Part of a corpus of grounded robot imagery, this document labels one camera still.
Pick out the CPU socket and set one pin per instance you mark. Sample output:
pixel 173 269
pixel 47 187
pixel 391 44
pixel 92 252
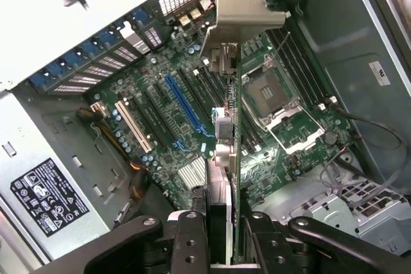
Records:
pixel 267 91

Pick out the silver socket cover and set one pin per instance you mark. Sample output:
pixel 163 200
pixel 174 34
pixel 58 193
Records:
pixel 297 137

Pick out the black RAM slot bank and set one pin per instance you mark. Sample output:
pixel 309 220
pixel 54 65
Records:
pixel 298 62
pixel 208 84

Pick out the silver power supply with label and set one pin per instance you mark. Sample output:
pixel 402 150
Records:
pixel 48 197

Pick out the rear port block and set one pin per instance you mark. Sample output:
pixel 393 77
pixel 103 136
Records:
pixel 194 14

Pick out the black expansion slot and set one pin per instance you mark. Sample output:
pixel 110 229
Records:
pixel 149 120
pixel 167 107

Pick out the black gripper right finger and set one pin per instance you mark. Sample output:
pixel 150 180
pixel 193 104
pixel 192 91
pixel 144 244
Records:
pixel 266 248

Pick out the grey open PC case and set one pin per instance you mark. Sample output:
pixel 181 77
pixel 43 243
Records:
pixel 346 30

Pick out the green motherboard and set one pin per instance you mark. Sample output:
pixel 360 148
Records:
pixel 167 120

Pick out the silver chipset heatsink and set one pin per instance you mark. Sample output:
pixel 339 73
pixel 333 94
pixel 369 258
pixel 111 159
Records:
pixel 192 173

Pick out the blue slot clip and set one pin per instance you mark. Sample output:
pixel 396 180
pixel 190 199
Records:
pixel 107 36
pixel 41 79
pixel 88 48
pixel 65 62
pixel 139 17

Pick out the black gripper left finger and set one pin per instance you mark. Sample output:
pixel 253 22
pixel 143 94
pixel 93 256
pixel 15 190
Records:
pixel 189 245

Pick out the round coin battery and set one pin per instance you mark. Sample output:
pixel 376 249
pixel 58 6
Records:
pixel 329 138

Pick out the white expansion slot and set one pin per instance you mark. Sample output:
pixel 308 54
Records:
pixel 133 126

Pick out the small blue expansion slot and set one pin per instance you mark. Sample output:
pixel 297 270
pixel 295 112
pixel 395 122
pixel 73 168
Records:
pixel 180 146

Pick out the white case sticker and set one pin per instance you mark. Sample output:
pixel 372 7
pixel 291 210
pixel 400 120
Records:
pixel 379 73

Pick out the silver disk bay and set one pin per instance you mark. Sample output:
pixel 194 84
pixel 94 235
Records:
pixel 363 213

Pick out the white power connector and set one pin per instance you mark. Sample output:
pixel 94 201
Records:
pixel 99 110

